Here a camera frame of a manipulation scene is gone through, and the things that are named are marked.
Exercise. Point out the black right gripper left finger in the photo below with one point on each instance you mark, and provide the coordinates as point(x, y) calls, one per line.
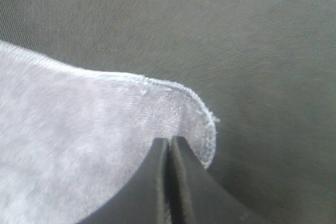
point(142, 198)

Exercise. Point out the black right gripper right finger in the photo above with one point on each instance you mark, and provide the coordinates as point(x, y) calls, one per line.
point(194, 196)

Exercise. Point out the grey microfibre towel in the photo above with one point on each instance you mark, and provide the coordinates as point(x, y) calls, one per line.
point(71, 137)

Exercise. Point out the black table cloth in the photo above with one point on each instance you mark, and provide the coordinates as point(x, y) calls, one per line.
point(266, 68)

